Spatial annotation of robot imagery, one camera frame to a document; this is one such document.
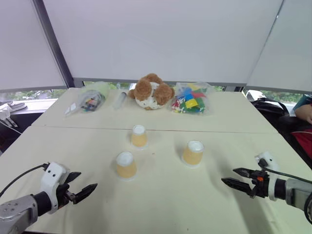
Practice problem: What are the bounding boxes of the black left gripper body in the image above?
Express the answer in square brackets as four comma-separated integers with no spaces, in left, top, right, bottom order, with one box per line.
[55,183,77,210]

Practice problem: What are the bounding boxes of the clear bag of small parts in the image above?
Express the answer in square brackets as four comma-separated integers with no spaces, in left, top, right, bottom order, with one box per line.
[63,81,111,118]

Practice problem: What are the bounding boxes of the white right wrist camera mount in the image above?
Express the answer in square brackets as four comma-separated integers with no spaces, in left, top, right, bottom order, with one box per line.
[254,151,281,202]

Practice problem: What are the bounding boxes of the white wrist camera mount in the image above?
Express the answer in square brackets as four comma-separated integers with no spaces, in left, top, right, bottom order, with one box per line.
[39,161,72,215]
[254,151,281,202]

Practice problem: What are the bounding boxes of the person's arm in teal sleeve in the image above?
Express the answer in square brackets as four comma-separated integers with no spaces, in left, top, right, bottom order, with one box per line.
[294,94,312,125]

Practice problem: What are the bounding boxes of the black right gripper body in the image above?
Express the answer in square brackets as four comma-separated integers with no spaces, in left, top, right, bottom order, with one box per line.
[248,169,271,199]

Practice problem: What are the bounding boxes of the black backpack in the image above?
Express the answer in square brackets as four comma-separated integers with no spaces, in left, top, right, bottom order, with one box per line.
[251,98,296,134]

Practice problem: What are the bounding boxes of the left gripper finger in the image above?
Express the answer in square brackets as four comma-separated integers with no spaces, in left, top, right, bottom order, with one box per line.
[72,183,98,205]
[65,172,82,184]

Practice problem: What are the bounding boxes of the clear plastic syringe tube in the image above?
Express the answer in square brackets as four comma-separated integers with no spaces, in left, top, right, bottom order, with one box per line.
[112,89,128,111]

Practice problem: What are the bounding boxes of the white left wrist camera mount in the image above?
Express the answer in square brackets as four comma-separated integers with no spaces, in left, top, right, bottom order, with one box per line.
[39,161,72,215]

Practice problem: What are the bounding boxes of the clear bag of coloured blocks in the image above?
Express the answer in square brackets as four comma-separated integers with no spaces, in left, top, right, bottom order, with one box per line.
[170,81,215,116]

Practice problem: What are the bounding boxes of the dark grey window post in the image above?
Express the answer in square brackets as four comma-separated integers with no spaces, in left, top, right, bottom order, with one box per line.
[32,0,74,89]

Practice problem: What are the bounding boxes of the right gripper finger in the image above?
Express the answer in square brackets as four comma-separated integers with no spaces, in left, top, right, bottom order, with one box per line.
[232,167,255,179]
[221,177,252,196]

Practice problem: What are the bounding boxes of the yellow paper cup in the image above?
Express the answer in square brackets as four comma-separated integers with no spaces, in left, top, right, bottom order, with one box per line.
[130,124,149,150]
[116,151,138,181]
[181,139,205,169]

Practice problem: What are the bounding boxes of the white roller blind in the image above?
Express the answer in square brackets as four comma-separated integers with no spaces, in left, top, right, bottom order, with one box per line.
[245,0,312,93]
[0,0,68,94]
[42,0,285,88]

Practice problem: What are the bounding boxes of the red and black bag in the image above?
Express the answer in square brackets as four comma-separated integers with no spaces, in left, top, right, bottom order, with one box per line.
[289,130,312,169]

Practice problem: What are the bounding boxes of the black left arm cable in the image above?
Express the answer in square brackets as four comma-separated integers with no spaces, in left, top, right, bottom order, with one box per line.
[0,163,49,198]

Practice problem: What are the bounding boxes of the brown and white plush toy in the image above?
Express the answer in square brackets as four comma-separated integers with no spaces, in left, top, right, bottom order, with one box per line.
[128,73,176,111]

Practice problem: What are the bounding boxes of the grey slippers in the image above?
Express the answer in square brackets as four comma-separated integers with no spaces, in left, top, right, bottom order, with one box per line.
[0,100,28,113]

